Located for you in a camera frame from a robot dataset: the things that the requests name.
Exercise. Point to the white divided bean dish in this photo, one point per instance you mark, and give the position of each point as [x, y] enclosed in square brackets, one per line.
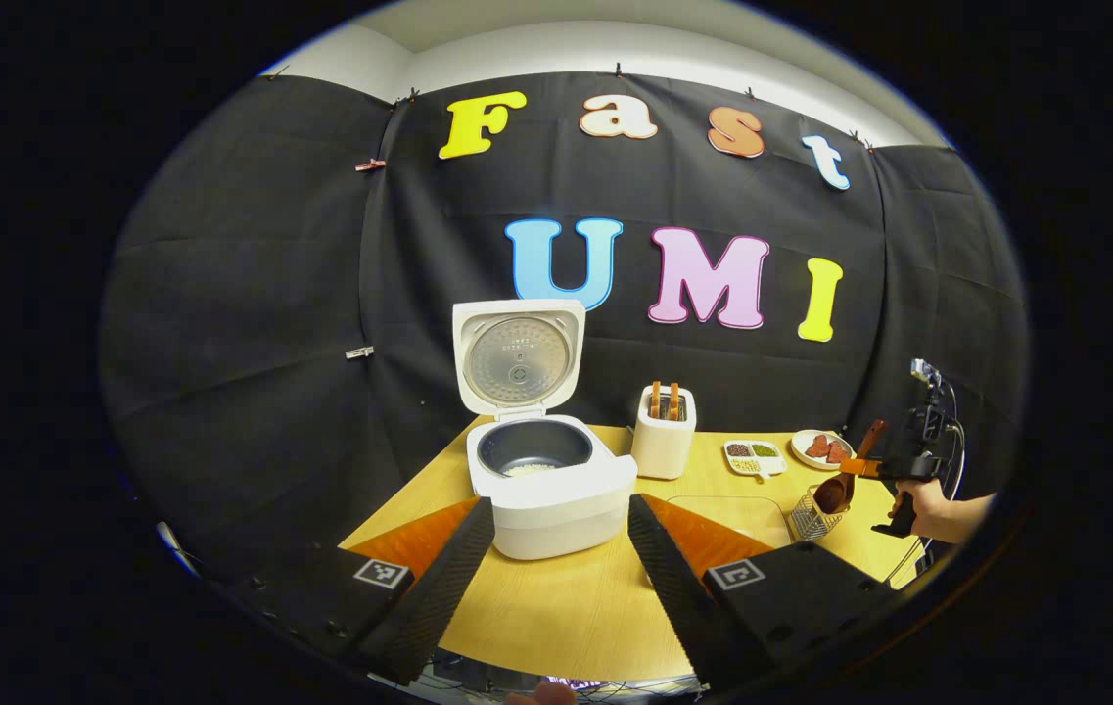
[754, 468]

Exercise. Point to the round white plate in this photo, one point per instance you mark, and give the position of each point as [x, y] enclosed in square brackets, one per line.
[799, 450]

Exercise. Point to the black backdrop cloth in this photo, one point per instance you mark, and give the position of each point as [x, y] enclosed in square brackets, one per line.
[243, 294]

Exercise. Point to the white rice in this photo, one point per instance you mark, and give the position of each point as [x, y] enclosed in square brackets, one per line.
[529, 470]

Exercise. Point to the brown wooden spoon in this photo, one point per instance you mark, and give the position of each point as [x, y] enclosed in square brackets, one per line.
[835, 490]

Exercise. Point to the red meat piece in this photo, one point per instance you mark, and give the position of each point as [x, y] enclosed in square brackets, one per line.
[837, 452]
[816, 446]

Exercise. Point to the copper cloth clip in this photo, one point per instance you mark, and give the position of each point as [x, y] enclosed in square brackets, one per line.
[370, 164]

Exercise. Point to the white rice cooker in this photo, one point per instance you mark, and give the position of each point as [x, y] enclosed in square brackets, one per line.
[556, 509]

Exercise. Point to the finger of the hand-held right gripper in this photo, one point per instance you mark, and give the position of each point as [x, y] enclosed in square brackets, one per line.
[859, 468]

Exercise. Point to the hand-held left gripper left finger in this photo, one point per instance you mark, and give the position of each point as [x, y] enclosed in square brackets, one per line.
[434, 587]

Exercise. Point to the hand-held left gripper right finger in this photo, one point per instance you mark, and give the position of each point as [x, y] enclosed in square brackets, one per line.
[678, 587]

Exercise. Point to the white toaster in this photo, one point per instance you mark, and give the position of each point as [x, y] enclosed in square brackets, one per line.
[662, 450]

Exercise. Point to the toasted bread slice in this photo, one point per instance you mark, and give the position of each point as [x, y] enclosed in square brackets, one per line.
[656, 399]
[673, 401]

